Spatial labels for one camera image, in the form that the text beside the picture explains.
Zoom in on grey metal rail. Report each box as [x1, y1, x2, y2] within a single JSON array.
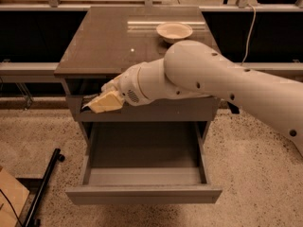
[[0, 62, 303, 83]]

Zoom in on grey open bottom drawer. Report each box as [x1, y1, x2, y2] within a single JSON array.
[[66, 121, 222, 205]]

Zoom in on white bowl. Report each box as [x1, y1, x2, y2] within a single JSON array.
[[156, 22, 193, 44]]

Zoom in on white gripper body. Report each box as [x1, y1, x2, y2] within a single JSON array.
[[114, 63, 152, 106]]

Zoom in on thin black cable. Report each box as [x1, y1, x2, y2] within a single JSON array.
[[0, 188, 24, 227]]

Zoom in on cardboard box left corner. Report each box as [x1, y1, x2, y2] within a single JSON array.
[[0, 166, 29, 227]]

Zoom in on grey drawer cabinet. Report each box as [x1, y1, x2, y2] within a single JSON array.
[[54, 5, 231, 150]]

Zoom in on grey middle drawer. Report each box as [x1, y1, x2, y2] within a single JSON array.
[[65, 79, 223, 123]]

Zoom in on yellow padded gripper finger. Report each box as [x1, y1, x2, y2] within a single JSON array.
[[87, 91, 125, 114], [101, 77, 119, 93]]

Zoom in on black metal stand bar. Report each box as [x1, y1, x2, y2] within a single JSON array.
[[23, 148, 65, 227]]

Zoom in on white cable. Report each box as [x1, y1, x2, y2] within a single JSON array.
[[241, 4, 258, 66]]

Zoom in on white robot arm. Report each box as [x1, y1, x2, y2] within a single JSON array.
[[86, 40, 303, 154]]

